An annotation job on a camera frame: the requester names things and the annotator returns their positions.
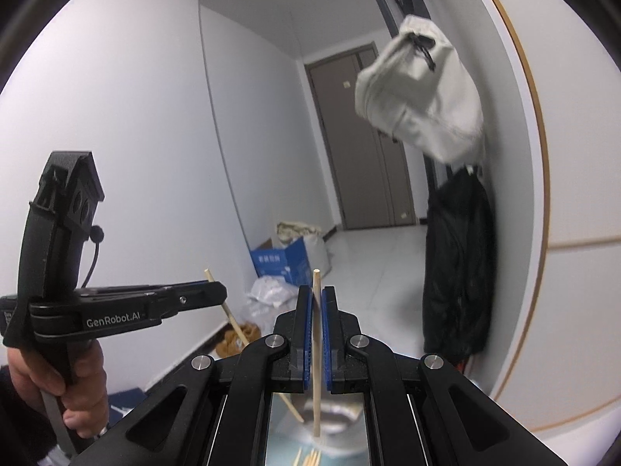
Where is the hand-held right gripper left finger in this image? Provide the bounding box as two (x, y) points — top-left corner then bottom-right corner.
(73, 285), (315, 466)

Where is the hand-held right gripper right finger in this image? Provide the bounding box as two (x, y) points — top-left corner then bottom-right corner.
(320, 285), (554, 466)

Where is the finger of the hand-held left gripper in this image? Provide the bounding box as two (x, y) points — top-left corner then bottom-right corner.
(29, 280), (228, 346)

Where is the long wooden chopstick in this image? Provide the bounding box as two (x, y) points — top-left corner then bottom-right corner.
(312, 269), (322, 440)
(203, 268), (305, 424)

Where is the white steel utensil holder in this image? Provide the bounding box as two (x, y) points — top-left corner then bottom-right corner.
(266, 392), (370, 462)

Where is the person's left forearm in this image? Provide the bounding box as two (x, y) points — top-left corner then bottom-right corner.
(0, 364), (64, 466)

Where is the person's left hand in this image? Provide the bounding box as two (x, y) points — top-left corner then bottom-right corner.
(7, 339), (110, 440)

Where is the small grey plastic parcel bag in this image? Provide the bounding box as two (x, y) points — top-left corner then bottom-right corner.
(247, 276), (297, 309)

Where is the blue cardboard box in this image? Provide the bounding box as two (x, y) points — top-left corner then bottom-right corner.
(249, 235), (312, 286)

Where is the dark blue box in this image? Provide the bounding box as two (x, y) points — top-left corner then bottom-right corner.
(108, 387), (149, 430)

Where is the teal checked tablecloth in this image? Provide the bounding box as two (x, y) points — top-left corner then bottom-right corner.
(264, 445), (340, 466)

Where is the black hanging jacket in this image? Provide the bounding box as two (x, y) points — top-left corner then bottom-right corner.
(421, 167), (496, 365)

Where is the grey-brown door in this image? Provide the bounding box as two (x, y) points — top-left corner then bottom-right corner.
(305, 43), (418, 230)

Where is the beige fabric bag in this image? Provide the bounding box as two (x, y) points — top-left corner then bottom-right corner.
(354, 14), (486, 163)

